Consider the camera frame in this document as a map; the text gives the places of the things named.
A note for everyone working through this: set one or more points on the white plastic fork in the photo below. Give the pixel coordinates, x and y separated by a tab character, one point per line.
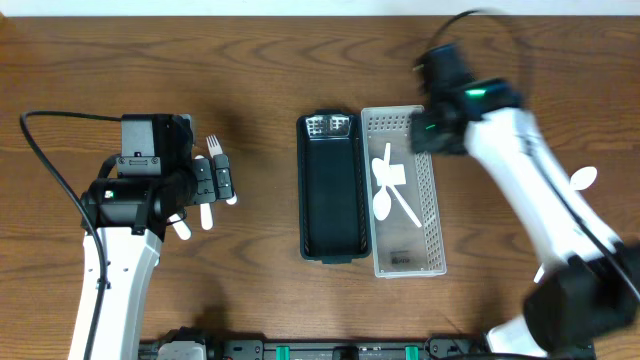
179	225
215	148

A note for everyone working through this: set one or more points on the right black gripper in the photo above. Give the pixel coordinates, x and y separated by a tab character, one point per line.
418	142

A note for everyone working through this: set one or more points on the clear plastic basket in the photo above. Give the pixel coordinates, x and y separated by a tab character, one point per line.
400	248

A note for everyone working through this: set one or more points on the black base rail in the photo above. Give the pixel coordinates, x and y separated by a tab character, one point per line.
193	343

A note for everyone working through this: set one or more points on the white plastic spoon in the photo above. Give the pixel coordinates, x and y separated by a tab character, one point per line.
206	212
583	178
382	172
381	200

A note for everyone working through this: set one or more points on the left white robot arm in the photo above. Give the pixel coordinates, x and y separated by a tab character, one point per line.
124	234

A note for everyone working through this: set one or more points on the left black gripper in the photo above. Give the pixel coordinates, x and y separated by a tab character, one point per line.
204	180

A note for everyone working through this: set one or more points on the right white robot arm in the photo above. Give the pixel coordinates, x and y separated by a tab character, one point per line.
589	281

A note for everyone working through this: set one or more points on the dark green plastic basket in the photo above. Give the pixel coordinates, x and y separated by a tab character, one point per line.
333	206

